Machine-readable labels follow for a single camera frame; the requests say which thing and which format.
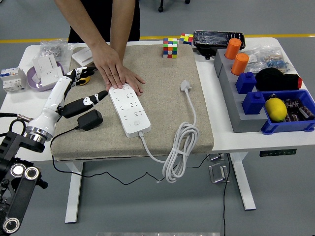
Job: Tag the person's right hand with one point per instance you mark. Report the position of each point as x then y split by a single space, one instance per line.
108 66

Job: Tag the person's left hand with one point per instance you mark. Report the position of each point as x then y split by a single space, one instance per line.
134 82

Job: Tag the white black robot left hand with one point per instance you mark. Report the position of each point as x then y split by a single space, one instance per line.
57 93

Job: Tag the white power strip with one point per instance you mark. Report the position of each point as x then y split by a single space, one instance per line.
130 115

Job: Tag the black power adapter plug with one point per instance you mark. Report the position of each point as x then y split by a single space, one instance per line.
91 120

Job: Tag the person's right forearm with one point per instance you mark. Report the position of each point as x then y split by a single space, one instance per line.
81 24

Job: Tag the person's left forearm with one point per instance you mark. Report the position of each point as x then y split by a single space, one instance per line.
123 29

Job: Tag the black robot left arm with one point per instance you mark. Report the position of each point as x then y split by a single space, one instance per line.
19 191

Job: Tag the yellow tape measure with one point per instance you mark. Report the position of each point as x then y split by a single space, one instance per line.
85 80

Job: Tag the purple bowl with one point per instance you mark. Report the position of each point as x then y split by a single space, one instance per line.
32 82

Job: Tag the grey-brown fabric mat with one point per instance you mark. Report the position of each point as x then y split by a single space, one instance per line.
160 110

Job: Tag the clear bag of screws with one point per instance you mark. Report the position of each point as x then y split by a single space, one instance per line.
53 49

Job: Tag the person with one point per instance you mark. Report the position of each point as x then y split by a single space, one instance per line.
110 19

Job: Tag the white circuit breaker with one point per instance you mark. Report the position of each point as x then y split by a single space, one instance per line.
12 79

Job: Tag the large multicolour puzzle cube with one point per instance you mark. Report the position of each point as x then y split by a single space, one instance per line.
170 48

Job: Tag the small multicolour puzzle cube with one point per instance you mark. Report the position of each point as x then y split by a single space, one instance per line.
186 38

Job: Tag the black chair base casters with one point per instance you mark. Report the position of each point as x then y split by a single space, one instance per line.
161 9

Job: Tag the black box in plastic wrap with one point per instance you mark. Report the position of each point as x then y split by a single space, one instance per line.
211 39

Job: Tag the grey stepped block holder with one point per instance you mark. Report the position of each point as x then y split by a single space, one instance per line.
231 98

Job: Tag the orange cylinder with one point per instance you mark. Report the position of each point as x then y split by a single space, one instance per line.
233 49
240 65

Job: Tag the white table leg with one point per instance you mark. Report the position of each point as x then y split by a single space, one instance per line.
73 196
242 182

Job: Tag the blue block with knob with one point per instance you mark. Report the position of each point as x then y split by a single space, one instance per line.
246 83
253 104

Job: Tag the clear bag of components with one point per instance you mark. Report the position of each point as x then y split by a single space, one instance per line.
270 59

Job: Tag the black cloth with red end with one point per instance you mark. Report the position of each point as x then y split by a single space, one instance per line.
273 79

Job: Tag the yellow lemon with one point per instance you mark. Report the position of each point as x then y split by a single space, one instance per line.
275 109

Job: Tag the blue plastic bin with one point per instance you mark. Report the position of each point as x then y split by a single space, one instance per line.
283 126

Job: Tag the black table control panel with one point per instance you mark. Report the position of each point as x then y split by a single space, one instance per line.
278 152

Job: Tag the dark capacitors pile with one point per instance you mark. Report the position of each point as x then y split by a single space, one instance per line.
296 109

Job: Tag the white wall socket panel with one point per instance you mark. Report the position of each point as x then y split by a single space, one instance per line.
50 77

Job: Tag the white wall switch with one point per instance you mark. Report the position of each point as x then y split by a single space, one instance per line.
82 55

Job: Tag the white switch panel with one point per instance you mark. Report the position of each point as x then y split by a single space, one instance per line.
45 62

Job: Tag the small silver metal bracket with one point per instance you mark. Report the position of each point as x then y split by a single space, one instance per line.
215 157

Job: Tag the large silver metal bracket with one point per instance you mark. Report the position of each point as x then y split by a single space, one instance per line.
217 173

